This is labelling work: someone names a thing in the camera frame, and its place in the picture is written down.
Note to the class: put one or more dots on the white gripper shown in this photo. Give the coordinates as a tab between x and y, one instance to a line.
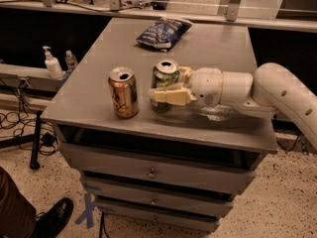
206	84

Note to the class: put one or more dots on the green soda can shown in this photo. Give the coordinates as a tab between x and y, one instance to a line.
165	73

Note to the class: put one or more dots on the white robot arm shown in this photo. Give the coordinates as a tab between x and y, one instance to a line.
271	89

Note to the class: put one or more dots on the orange soda can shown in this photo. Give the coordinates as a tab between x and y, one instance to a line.
123	91

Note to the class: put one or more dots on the blue chip bag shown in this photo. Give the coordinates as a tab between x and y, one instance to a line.
163	34

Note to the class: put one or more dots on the grey drawer cabinet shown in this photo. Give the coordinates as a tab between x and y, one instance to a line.
169	137

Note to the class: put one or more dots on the top grey drawer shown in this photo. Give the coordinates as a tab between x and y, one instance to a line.
154	169

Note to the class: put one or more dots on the grey drawer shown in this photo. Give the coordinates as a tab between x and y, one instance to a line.
154	169
151	196
158	215

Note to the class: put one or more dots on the clear plastic water bottle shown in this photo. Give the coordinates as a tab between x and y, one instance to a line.
71	60

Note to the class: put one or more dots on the grey metal railing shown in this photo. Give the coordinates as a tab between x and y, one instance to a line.
267	14

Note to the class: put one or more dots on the middle grey drawer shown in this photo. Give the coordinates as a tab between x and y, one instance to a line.
151	196

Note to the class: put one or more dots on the white pump bottle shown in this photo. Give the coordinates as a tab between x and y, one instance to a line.
52	64

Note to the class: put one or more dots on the bottom grey drawer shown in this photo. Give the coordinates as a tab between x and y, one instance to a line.
158	215

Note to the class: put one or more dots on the black stand leg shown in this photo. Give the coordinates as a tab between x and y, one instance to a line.
34	164

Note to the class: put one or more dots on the black leather shoe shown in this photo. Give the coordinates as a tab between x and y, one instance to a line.
51	223

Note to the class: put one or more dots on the brown trouser leg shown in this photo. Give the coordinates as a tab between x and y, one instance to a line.
17	214

